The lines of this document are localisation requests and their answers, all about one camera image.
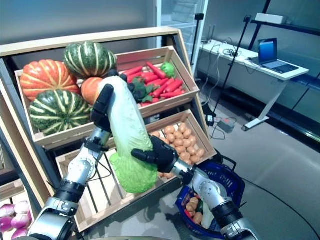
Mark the black cable tangle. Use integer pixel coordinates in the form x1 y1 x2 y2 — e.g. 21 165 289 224
222 48 242 58

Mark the white desk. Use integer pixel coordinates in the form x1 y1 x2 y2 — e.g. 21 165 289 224
198 41 310 132

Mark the black floor cable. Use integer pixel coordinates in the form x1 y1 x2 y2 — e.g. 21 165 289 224
241 177 320 237

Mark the napa cabbage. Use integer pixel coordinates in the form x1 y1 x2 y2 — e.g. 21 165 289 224
98 75 159 195
201 201 216 230

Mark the grey power box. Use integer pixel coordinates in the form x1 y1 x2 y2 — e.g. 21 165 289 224
217 118 237 133

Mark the blue plastic shopping basket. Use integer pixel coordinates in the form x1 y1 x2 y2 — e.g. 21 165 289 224
174 156 247 240

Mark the purple white turnip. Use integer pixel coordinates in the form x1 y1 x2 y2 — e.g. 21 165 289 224
11 214 32 230
11 227 30 240
0 203 16 218
14 201 31 215
0 216 13 232

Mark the wooden slatted crate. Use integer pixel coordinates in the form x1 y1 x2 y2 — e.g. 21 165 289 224
144 109 218 183
0 178 33 240
115 46 200 120
55 147 176 233

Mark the small orange ribbed pumpkin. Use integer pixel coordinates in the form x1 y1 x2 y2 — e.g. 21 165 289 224
81 76 105 106

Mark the white box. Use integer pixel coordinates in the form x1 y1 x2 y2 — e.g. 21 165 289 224
254 12 288 25

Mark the wide wooden crate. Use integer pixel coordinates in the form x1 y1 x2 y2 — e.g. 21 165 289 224
14 68 101 151

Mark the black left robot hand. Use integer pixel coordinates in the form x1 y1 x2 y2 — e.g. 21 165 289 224
90 69 141 134

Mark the light green vegetable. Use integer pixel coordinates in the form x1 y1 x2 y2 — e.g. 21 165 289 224
160 61 176 79

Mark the black shelf frame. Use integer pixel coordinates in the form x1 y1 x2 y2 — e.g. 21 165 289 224
247 0 320 51

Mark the glass door cabinet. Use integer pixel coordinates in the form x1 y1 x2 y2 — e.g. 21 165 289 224
156 0 210 83

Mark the black power adapter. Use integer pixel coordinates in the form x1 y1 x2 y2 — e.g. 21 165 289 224
205 103 218 127

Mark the black tripod pole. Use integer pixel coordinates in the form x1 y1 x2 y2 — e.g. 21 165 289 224
212 14 253 115

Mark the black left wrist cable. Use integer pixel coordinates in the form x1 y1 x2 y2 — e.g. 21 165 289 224
87 147 113 182

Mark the green striped pumpkin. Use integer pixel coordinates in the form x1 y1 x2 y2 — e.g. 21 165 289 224
63 41 118 80
28 89 92 137

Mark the large orange ribbed pumpkin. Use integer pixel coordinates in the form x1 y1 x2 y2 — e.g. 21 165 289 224
19 59 81 102

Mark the black router with antennas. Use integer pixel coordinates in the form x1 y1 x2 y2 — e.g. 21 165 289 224
201 23 217 45

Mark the red-orange carrot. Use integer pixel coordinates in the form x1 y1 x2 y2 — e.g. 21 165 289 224
146 61 167 80
164 79 184 93
127 71 144 83
122 65 144 77
160 90 186 99

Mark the black sensor on pole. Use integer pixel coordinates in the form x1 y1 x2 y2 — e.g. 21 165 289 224
190 12 206 66

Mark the dark green broccoli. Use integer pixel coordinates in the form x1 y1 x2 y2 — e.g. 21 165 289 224
128 76 161 103

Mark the open grey laptop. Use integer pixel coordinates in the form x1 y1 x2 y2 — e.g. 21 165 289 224
247 37 300 75

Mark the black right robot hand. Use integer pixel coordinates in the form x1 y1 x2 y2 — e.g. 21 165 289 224
131 136 180 174

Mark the wooden display stand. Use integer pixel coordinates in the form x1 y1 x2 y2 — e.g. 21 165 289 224
0 26 218 240

